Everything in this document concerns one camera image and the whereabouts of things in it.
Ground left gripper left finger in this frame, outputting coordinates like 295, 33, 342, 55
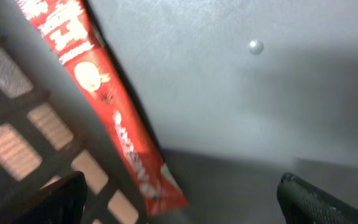
14, 171, 88, 224

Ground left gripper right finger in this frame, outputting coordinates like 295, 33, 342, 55
277, 172, 358, 224

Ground red snack bar wrapper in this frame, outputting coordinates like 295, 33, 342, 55
16, 0, 188, 215

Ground grey plastic mesh basket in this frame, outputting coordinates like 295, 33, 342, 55
0, 0, 358, 224

